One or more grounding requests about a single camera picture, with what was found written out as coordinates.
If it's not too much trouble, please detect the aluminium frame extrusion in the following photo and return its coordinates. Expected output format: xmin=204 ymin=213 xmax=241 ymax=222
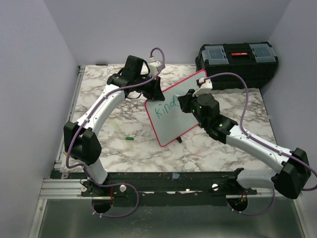
xmin=27 ymin=65 xmax=86 ymax=238

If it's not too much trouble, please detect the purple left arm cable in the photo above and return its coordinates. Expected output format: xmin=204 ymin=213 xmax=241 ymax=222
xmin=65 ymin=47 xmax=166 ymax=218

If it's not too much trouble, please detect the blue tape piece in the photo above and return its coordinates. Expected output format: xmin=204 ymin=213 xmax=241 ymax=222
xmin=172 ymin=173 xmax=180 ymax=179

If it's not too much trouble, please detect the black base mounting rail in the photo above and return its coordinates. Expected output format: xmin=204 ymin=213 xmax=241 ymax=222
xmin=68 ymin=170 xmax=257 ymax=209

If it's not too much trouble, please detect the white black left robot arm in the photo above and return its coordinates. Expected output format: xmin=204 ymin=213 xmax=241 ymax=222
xmin=63 ymin=56 xmax=165 ymax=196

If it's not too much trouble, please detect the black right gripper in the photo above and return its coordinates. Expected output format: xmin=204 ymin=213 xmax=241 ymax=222
xmin=178 ymin=89 xmax=207 ymax=128

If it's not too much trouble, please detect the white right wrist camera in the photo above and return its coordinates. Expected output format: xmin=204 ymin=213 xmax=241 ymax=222
xmin=193 ymin=77 xmax=212 ymax=97

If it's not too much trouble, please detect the pink framed whiteboard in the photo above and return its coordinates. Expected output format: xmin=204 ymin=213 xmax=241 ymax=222
xmin=145 ymin=69 xmax=207 ymax=147

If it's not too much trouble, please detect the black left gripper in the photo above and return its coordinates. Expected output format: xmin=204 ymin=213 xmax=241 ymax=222
xmin=134 ymin=73 xmax=165 ymax=101

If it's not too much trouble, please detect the black plastic toolbox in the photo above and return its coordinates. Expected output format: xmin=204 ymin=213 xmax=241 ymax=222
xmin=195 ymin=42 xmax=279 ymax=89

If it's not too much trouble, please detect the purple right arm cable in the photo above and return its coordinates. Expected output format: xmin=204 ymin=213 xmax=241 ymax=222
xmin=198 ymin=72 xmax=317 ymax=216

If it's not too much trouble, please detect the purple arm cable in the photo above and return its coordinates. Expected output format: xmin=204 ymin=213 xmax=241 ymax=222
xmin=65 ymin=47 xmax=166 ymax=218
xmin=198 ymin=72 xmax=317 ymax=216

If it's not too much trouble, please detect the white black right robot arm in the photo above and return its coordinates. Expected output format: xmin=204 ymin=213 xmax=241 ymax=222
xmin=177 ymin=89 xmax=311 ymax=199

